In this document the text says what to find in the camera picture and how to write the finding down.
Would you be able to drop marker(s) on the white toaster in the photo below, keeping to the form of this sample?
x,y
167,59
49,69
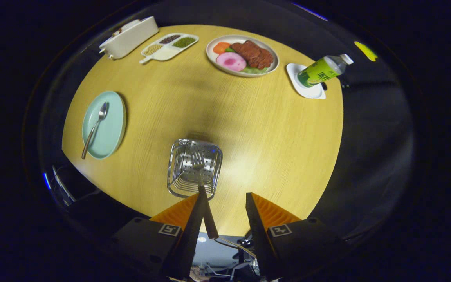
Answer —
x,y
131,39

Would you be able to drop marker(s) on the light green plate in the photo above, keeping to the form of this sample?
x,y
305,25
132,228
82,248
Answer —
x,y
112,129

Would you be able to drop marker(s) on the pile of dark beans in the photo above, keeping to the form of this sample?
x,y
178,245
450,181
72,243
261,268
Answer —
x,y
170,38

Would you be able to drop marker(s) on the white oval food plate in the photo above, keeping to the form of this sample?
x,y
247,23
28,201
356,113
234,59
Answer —
x,y
211,55

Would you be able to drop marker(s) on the orange round slice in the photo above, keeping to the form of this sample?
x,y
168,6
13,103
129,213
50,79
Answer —
x,y
221,47

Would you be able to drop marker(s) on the metal spoon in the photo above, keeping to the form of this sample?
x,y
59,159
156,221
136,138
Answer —
x,y
102,111

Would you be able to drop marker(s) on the white square coaster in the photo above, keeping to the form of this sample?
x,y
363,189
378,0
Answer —
x,y
311,92

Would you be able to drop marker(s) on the pile of green beans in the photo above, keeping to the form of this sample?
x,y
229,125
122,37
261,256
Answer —
x,y
184,42

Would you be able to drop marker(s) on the pile of white rice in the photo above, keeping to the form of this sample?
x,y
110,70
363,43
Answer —
x,y
166,53

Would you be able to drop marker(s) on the brown meat steak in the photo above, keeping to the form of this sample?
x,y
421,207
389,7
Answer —
x,y
255,55

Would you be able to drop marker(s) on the metal fork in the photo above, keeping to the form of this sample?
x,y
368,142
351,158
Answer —
x,y
201,184

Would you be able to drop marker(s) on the green lettuce leaf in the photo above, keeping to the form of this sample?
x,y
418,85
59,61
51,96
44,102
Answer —
x,y
253,70

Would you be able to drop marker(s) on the white divided tray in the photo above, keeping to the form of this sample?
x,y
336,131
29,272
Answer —
x,y
168,47

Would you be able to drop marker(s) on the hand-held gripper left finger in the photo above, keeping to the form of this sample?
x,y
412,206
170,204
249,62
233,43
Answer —
x,y
188,235

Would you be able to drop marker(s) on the green label plastic bottle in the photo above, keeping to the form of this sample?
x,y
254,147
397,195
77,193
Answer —
x,y
319,71

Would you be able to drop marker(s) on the pile of yellow beans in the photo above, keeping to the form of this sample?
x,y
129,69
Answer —
x,y
152,49

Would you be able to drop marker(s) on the pink round slice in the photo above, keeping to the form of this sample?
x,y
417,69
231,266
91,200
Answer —
x,y
231,62

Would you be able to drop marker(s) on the metal frame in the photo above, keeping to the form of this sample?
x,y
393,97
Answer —
x,y
62,186

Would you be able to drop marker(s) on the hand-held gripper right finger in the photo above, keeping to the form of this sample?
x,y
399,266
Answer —
x,y
258,235

